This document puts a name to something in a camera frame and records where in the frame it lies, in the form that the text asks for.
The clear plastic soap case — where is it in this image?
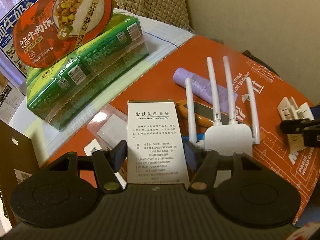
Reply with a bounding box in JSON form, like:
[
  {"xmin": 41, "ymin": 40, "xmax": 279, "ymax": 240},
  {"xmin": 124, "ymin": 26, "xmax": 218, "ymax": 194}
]
[{"xmin": 87, "ymin": 104, "xmax": 127, "ymax": 150}]

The green drink carton pack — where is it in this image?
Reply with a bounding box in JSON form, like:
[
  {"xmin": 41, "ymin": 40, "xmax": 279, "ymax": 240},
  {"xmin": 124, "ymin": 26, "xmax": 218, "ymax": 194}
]
[{"xmin": 26, "ymin": 13, "xmax": 149, "ymax": 130}]

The orange utility knife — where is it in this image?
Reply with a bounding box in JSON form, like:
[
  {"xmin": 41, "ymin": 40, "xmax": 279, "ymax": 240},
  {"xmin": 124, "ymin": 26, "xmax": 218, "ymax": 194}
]
[{"xmin": 175, "ymin": 99, "xmax": 214, "ymax": 128}]

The blue hand cream tube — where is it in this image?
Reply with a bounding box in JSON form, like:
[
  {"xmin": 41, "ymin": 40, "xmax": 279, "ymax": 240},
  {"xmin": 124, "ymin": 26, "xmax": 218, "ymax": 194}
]
[{"xmin": 182, "ymin": 133, "xmax": 204, "ymax": 142}]

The white plastic clip bracket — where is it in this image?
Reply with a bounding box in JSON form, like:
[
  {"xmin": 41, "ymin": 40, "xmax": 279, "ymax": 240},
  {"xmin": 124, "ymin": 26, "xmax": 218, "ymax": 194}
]
[{"xmin": 277, "ymin": 97, "xmax": 314, "ymax": 153}]

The brown open storage box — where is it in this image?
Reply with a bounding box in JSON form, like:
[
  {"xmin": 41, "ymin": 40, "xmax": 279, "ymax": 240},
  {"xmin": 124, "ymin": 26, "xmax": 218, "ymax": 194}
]
[{"xmin": 1, "ymin": 121, "xmax": 40, "ymax": 227}]

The blue milk carton box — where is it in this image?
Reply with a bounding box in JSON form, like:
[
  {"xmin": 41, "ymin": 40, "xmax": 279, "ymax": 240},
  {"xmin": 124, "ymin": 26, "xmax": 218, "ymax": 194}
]
[{"xmin": 1, "ymin": 0, "xmax": 38, "ymax": 77}]

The purple cream tube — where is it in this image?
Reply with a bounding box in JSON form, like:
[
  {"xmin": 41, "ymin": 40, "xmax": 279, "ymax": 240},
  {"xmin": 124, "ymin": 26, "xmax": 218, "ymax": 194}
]
[{"xmin": 172, "ymin": 68, "xmax": 228, "ymax": 113}]

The red beef rice meal box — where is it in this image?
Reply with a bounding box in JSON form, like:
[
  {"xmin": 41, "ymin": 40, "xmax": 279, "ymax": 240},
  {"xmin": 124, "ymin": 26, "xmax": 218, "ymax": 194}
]
[{"xmin": 14, "ymin": 0, "xmax": 113, "ymax": 68}]

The white four-antenna wifi router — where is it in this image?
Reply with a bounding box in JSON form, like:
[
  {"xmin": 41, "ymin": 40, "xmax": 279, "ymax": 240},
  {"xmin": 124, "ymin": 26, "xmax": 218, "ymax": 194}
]
[{"xmin": 184, "ymin": 55, "xmax": 261, "ymax": 157}]

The white deodorant product box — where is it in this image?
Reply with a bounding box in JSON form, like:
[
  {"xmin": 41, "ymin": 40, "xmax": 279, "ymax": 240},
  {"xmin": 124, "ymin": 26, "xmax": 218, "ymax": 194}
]
[{"xmin": 127, "ymin": 101, "xmax": 189, "ymax": 188}]

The white beige product box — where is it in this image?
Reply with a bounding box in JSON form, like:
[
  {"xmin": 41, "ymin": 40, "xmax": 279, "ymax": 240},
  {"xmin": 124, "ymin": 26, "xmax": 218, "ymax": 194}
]
[{"xmin": 0, "ymin": 73, "xmax": 25, "ymax": 124}]

